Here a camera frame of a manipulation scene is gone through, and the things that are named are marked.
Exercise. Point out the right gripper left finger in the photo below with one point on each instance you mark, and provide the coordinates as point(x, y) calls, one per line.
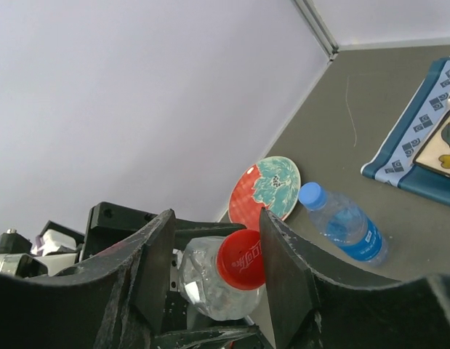
point(114, 299)

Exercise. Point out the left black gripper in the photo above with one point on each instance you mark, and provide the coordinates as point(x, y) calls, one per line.
point(110, 223)

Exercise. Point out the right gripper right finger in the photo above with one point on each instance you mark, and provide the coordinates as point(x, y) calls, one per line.
point(317, 300)

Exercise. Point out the red cap clear bottle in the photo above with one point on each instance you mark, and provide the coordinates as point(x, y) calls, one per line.
point(202, 286)

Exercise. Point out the blue cap water bottle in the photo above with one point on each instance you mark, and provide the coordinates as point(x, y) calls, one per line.
point(344, 223)

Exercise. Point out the round red teal plate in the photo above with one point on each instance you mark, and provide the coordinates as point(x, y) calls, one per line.
point(272, 183)

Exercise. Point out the blue patterned placemat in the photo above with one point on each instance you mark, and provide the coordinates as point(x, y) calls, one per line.
point(393, 162)

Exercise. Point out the square floral beige plate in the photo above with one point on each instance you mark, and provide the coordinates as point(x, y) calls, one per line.
point(434, 152)

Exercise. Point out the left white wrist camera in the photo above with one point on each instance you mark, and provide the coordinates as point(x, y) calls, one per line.
point(57, 246)

